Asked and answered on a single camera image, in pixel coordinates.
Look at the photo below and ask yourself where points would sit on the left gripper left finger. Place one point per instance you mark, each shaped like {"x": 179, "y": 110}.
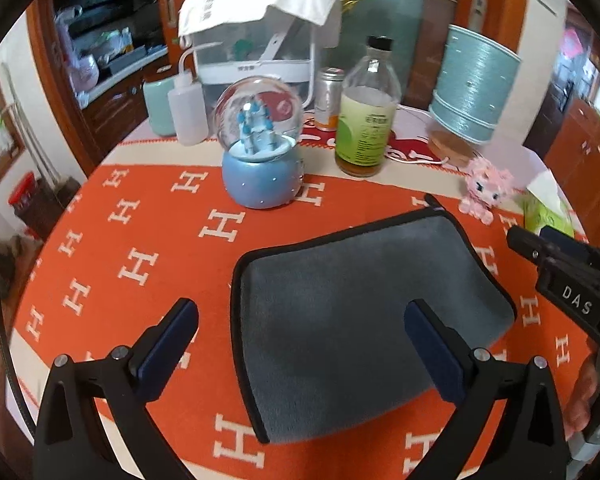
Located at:
{"x": 70, "y": 440}

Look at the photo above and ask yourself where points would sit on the person right hand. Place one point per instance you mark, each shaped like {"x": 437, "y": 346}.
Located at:
{"x": 577, "y": 411}

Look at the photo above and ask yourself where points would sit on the teal ceramic cup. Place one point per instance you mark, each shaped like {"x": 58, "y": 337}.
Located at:
{"x": 157, "y": 104}

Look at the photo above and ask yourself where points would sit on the white squeeze bottle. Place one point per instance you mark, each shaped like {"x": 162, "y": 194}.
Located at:
{"x": 186, "y": 102}

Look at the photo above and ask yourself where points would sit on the glass bottle green label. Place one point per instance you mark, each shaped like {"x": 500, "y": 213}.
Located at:
{"x": 371, "y": 93}

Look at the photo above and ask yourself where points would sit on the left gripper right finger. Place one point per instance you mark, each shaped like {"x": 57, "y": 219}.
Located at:
{"x": 529, "y": 442}

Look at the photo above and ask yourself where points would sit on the clear plastic storage box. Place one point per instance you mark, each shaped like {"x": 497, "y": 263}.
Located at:
{"x": 278, "y": 45}

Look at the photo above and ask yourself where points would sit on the orange H-pattern tablecloth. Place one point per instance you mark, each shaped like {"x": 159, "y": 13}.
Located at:
{"x": 154, "y": 224}

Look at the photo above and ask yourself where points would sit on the pink block pig figure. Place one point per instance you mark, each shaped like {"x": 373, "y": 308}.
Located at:
{"x": 486, "y": 187}

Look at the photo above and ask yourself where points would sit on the red bucket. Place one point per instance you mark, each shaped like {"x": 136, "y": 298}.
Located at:
{"x": 23, "y": 191}

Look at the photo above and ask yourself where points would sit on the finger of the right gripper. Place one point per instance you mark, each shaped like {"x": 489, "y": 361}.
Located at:
{"x": 528, "y": 245}
{"x": 565, "y": 243}

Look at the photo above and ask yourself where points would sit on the grey towel black trim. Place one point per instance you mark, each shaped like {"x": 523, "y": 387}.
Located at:
{"x": 317, "y": 327}

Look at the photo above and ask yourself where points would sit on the small white pill bottle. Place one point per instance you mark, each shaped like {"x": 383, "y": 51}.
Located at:
{"x": 328, "y": 90}

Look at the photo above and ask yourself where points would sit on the green tissue pack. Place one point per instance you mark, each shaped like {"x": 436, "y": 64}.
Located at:
{"x": 543, "y": 206}

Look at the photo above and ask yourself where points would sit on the blue snow globe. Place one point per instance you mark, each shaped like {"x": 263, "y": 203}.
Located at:
{"x": 258, "y": 121}

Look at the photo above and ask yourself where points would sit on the teal cylindrical lamp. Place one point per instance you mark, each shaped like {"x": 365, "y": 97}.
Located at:
{"x": 475, "y": 80}

